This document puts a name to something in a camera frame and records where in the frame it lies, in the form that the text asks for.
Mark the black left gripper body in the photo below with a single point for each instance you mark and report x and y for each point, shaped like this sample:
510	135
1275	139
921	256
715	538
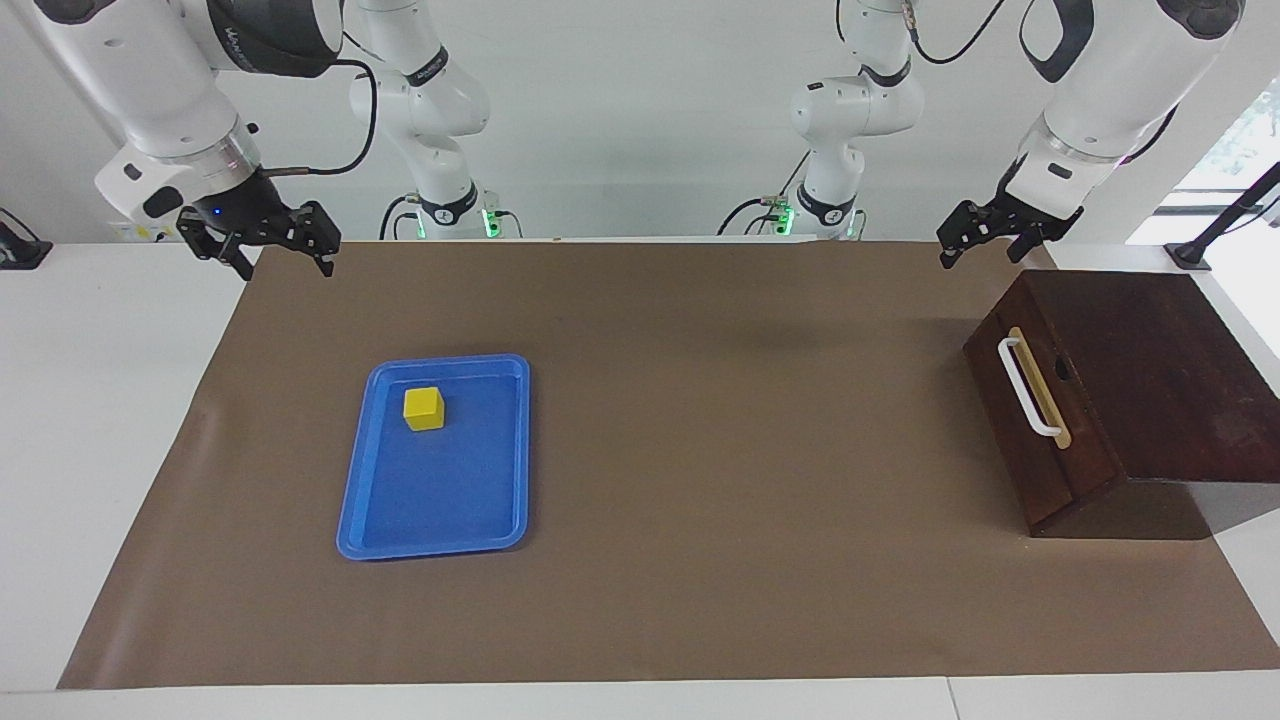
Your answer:
1018	215

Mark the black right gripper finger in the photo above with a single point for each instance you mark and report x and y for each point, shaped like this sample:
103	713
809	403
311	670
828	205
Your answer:
318	232
215	235

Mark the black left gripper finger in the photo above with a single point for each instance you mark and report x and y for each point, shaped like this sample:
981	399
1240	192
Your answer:
1040	235
963	228

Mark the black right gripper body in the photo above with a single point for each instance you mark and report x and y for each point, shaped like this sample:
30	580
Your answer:
248	208

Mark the yellow cube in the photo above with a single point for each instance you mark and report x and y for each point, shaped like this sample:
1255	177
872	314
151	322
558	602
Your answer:
424	410

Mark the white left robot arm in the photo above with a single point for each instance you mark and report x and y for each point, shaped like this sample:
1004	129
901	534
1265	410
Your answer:
1110	100

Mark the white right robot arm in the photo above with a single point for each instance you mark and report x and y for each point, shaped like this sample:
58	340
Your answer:
140	80

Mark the dark wooden drawer cabinet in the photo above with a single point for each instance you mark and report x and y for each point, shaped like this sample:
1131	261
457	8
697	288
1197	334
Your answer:
1170	380

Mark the black table clamp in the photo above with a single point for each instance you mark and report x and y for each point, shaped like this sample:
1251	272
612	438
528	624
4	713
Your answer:
20	255

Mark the blue plastic tray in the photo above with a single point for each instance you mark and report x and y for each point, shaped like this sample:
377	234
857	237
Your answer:
450	490

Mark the brown table mat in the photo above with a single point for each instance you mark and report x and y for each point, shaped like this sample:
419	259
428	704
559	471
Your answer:
700	450

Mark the white wall socket box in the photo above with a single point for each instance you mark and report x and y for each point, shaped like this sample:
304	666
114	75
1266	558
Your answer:
130	233

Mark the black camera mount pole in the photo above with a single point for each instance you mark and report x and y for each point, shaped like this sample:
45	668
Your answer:
1225	222

